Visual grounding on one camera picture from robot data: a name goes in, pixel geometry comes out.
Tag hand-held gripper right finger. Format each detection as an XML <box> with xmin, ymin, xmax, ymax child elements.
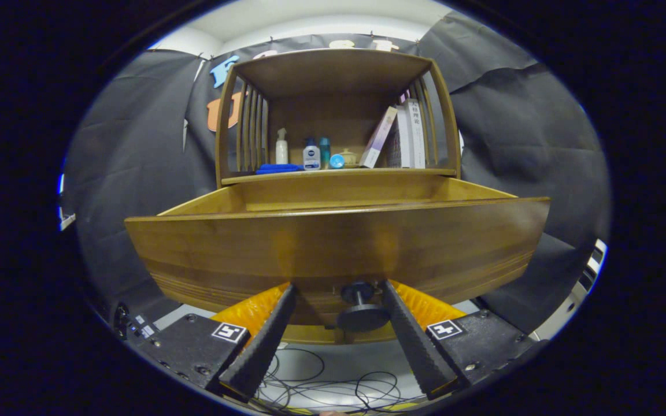
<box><xmin>380</xmin><ymin>279</ymin><xmax>545</xmax><ymax>401</ymax></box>

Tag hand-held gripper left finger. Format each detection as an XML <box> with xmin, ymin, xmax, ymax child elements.
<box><xmin>131</xmin><ymin>282</ymin><xmax>297</xmax><ymax>403</ymax></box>

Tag wooden drawer with black knob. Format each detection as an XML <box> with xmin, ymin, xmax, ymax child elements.
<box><xmin>124</xmin><ymin>176</ymin><xmax>552</xmax><ymax>345</ymax></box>

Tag wooden cabinet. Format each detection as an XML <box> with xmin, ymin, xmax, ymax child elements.
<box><xmin>214</xmin><ymin>48</ymin><xmax>462</xmax><ymax>185</ymax></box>

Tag black electronic box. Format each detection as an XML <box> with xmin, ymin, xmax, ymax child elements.
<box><xmin>113</xmin><ymin>302</ymin><xmax>160</xmax><ymax>341</ymax></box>

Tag white lotion bottle blue cap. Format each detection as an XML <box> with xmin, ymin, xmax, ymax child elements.
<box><xmin>302</xmin><ymin>138</ymin><xmax>321</xmax><ymax>171</ymax></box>

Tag dark patterned cover book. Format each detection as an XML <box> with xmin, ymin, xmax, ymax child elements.
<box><xmin>387</xmin><ymin>104</ymin><xmax>412</xmax><ymax>169</ymax></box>

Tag purple white book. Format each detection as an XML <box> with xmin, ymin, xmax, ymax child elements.
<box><xmin>359</xmin><ymin>106</ymin><xmax>398</xmax><ymax>169</ymax></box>

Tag white book black characters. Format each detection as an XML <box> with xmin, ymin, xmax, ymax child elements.
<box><xmin>405</xmin><ymin>98</ymin><xmax>427</xmax><ymax>169</ymax></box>

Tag black backdrop cloth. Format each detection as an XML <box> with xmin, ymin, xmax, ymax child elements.
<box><xmin>64</xmin><ymin>12</ymin><xmax>611</xmax><ymax>336</ymax></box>

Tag tangle of black cables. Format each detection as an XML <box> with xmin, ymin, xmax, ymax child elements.
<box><xmin>252</xmin><ymin>344</ymin><xmax>426</xmax><ymax>415</ymax></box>

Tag white frame structure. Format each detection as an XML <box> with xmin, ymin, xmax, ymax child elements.
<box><xmin>532</xmin><ymin>239</ymin><xmax>608</xmax><ymax>341</ymax></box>

